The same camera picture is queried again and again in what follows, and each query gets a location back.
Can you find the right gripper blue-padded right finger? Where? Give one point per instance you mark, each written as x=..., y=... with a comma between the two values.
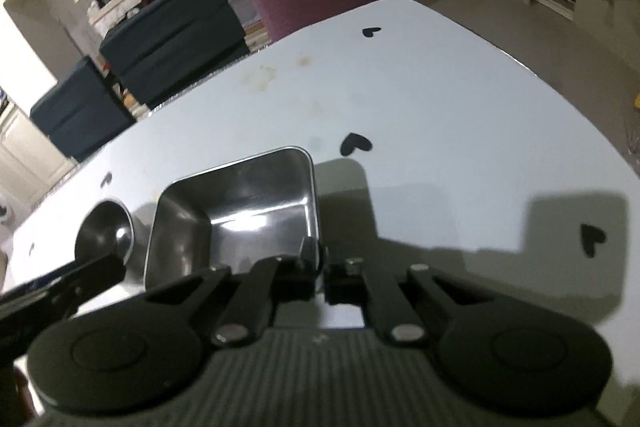
x=377, y=294

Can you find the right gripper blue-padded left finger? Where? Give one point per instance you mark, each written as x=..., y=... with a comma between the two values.
x=269, y=283

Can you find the rectangular steel tray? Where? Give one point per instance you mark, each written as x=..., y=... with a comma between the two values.
x=234, y=215

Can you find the oval stainless steel bowl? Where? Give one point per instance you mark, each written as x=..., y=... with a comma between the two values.
x=107, y=230

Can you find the white kitchen cabinets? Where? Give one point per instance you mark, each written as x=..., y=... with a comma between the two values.
x=30, y=164

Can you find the dark blue chair left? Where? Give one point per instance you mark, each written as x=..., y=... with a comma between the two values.
x=81, y=113

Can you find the dark blue chair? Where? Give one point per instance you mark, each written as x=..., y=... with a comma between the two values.
x=81, y=113
x=171, y=44

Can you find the dark blue chair right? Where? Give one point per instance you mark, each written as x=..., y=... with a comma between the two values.
x=171, y=44

